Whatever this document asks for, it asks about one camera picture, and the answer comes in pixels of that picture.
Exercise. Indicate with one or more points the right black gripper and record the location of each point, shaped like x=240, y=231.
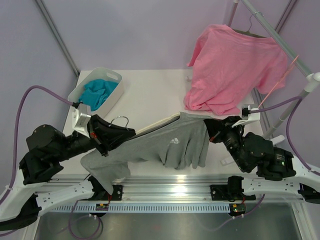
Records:
x=217, y=128

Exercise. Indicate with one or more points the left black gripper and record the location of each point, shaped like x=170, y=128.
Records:
x=106, y=135

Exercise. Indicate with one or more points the grey t shirt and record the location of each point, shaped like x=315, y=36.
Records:
x=180, y=143

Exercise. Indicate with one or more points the cream hanger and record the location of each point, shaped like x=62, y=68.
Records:
x=155, y=123

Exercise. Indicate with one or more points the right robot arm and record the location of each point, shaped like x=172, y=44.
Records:
x=278, y=170

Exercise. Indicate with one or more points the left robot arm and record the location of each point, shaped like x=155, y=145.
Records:
x=48, y=147

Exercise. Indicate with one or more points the pink t shirt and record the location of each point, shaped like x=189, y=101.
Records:
x=235, y=72

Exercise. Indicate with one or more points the teal cloth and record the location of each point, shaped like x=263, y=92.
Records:
x=96, y=92

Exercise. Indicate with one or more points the white plastic bin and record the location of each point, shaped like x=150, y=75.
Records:
x=105, y=74

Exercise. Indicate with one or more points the clothes rack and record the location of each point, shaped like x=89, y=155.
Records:
x=287, y=62

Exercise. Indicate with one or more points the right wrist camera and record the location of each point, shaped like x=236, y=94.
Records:
x=247, y=117

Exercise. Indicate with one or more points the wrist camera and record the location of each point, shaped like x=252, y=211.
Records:
x=81, y=114
x=247, y=117

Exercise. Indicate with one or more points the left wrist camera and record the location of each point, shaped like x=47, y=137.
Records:
x=81, y=114

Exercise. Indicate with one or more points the aluminium mounting rail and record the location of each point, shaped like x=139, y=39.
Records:
x=175, y=187

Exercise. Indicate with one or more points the slotted cable duct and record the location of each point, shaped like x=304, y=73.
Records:
x=143, y=208

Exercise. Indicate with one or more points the pink wire hanger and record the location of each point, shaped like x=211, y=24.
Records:
x=288, y=70

